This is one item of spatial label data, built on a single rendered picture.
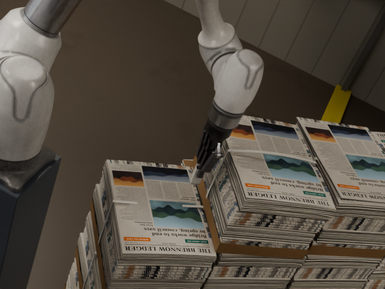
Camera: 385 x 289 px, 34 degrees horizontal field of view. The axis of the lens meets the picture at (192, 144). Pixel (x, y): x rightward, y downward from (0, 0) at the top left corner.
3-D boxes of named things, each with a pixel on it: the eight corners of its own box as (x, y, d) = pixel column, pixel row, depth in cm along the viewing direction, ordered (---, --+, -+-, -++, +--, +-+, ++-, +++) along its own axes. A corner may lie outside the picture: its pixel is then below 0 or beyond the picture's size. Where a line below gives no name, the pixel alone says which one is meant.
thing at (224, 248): (204, 211, 191) (208, 202, 189) (288, 220, 201) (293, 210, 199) (215, 253, 180) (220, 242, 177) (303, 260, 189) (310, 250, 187)
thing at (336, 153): (295, 118, 206) (297, 116, 206) (368, 128, 217) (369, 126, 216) (338, 199, 180) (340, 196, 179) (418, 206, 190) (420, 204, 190)
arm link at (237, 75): (253, 118, 167) (239, 88, 177) (277, 70, 158) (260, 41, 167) (216, 113, 163) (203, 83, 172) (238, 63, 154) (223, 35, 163)
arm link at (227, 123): (239, 96, 174) (232, 112, 177) (209, 91, 170) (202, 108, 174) (249, 116, 167) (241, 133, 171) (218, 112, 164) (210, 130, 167)
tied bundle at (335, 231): (266, 170, 219) (294, 118, 206) (338, 177, 230) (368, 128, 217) (303, 256, 192) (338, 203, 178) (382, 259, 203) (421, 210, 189)
